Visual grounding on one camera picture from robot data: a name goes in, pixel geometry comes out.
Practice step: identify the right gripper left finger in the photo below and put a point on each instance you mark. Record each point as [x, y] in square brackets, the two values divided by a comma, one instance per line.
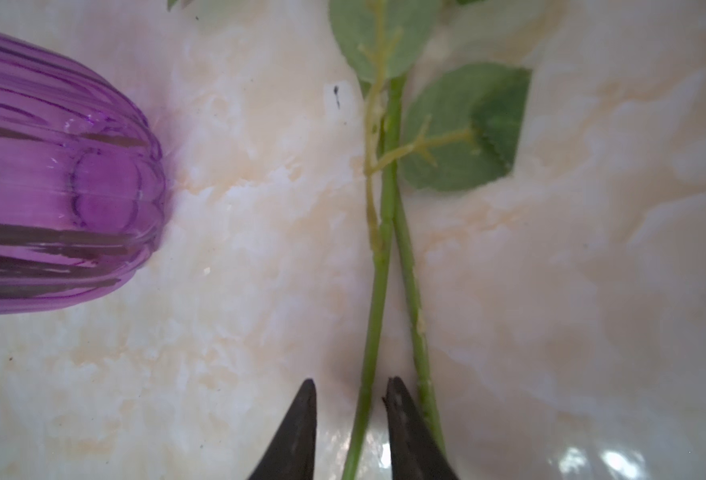
[291, 453]

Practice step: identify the cream rose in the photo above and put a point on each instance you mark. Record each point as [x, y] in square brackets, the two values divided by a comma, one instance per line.
[461, 132]

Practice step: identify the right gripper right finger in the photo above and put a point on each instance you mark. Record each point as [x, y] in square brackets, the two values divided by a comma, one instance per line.
[415, 454]

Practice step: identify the purple blue glass vase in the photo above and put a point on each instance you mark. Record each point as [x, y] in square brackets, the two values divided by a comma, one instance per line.
[83, 186]

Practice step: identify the coral pink rose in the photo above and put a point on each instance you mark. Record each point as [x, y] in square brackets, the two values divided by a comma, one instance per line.
[381, 40]

